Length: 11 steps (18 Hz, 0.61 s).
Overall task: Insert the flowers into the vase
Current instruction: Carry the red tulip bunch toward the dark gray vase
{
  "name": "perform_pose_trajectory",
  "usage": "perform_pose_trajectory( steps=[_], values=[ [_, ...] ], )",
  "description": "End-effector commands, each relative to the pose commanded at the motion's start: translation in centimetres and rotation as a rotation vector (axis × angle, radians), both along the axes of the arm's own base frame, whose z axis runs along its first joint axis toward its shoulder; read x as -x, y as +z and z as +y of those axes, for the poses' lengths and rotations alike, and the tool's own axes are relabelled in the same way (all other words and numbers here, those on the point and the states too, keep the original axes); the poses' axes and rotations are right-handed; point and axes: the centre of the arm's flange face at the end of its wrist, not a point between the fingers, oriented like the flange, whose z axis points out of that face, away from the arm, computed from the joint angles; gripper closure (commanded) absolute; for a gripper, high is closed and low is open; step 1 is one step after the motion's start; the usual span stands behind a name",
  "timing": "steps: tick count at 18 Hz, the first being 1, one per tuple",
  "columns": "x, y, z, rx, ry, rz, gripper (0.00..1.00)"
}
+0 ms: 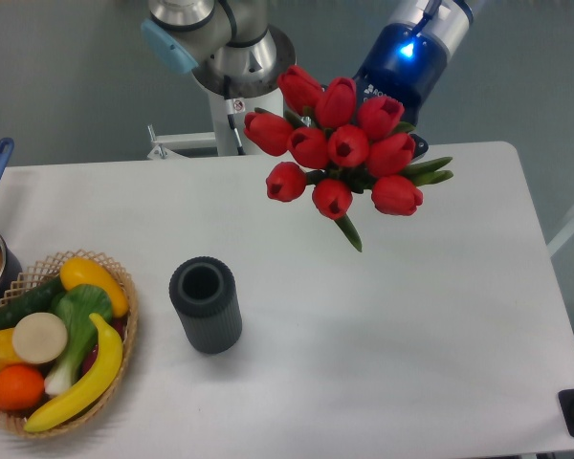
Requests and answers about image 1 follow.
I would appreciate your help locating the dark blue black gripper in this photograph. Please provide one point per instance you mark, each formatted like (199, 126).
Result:
(404, 67)

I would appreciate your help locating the red tulip bouquet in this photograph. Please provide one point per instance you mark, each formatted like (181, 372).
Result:
(339, 148)

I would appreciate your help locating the dark grey ribbed vase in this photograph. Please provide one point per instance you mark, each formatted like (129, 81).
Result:
(203, 293)

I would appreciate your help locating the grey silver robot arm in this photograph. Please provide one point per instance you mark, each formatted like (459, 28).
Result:
(236, 57)

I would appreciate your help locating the red fruit in basket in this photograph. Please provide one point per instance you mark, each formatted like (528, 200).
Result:
(119, 325)

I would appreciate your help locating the yellow squash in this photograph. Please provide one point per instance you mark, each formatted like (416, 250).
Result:
(82, 271)

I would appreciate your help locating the yellow banana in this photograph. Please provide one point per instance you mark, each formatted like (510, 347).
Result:
(89, 388)

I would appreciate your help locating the green bok choy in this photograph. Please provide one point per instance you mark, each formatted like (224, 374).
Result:
(74, 309)

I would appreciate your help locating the beige round slice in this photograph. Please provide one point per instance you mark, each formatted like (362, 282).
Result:
(39, 338)

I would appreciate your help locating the green cucumber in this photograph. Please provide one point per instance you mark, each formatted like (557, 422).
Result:
(36, 300)

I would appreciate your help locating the orange fruit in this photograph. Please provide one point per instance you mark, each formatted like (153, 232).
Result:
(21, 387)

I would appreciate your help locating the woven wicker basket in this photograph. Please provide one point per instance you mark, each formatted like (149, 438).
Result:
(41, 272)

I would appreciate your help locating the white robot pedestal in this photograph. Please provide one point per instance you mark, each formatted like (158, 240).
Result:
(228, 118)

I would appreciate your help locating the white metal bracket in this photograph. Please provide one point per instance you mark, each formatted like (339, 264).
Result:
(170, 147)

